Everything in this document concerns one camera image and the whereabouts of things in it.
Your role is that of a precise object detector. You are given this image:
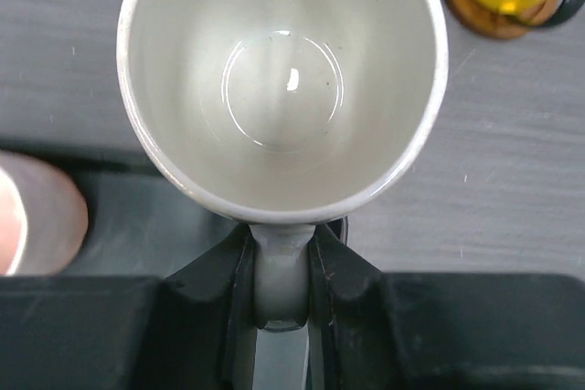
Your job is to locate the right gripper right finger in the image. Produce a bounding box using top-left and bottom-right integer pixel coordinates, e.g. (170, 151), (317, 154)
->
(308, 226), (584, 389)

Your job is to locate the black plastic tray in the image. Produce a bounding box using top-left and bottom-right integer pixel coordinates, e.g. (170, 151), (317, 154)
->
(1, 138), (237, 277)

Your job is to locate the brown wooden coaster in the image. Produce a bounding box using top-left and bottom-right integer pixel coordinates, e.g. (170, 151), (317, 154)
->
(446, 0), (560, 40)

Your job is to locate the cream ceramic mug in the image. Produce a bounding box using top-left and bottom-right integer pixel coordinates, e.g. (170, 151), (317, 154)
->
(116, 0), (449, 332)

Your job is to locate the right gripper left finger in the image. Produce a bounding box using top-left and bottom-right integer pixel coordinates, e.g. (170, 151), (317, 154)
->
(1, 225), (256, 389)

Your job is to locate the pink ceramic mug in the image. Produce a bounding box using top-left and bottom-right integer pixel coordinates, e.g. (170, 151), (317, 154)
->
(1, 151), (89, 276)

